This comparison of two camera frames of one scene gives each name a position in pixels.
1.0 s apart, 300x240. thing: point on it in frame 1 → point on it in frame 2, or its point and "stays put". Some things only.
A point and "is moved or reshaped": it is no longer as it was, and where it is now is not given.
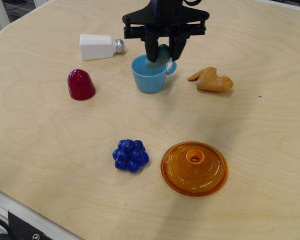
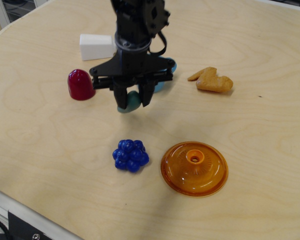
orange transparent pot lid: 194,168 stays put
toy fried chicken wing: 206,79 stays put
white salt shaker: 96,46 stays put
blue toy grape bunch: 130,155 stays put
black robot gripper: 165,18 → 133,67
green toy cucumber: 163,57 is moved or reshaped
